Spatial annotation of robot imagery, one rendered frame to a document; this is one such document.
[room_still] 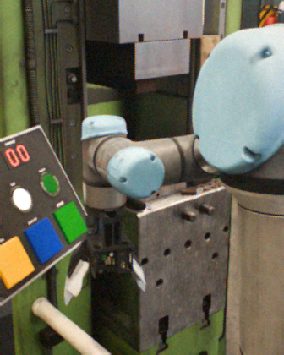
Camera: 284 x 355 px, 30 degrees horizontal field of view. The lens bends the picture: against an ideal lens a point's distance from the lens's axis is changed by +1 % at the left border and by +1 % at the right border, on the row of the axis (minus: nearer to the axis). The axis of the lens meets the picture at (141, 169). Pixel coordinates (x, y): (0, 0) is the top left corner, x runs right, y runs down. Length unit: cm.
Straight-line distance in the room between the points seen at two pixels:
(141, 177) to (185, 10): 82
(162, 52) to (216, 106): 103
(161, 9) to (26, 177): 59
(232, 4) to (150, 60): 53
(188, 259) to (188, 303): 16
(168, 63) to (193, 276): 66
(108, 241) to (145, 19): 68
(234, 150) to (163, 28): 106
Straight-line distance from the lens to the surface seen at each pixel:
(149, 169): 77
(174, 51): 150
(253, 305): 50
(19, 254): 105
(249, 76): 42
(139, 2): 141
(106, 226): 93
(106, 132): 86
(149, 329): 166
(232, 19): 189
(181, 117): 182
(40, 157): 119
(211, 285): 179
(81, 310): 173
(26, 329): 164
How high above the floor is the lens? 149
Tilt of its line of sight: 18 degrees down
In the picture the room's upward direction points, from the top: straight up
